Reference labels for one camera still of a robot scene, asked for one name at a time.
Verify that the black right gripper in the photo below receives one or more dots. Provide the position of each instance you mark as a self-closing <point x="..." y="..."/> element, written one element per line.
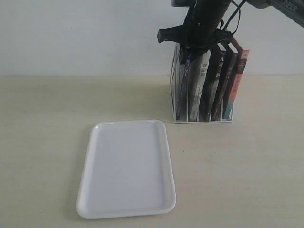
<point x="200" y="27"/>

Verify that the blue moon cover book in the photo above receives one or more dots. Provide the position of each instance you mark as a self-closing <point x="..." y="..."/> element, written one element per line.
<point x="183" y="80"/>

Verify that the black spine book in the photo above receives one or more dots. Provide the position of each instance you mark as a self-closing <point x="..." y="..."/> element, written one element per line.
<point x="218" y="53"/>

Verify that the dark brown spine book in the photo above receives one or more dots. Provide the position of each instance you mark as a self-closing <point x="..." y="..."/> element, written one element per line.
<point x="226" y="63"/>

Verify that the red pink spine book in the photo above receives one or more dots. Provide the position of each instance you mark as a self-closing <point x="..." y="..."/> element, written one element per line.
<point x="235" y="79"/>

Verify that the grey white spine book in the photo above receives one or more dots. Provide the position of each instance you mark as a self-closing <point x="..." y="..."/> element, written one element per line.
<point x="198" y="71"/>

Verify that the white plastic tray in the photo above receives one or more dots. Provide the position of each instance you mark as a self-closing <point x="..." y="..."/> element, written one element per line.
<point x="127" y="171"/>

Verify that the white wire book rack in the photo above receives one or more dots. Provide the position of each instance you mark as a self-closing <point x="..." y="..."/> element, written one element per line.
<point x="174" y="90"/>

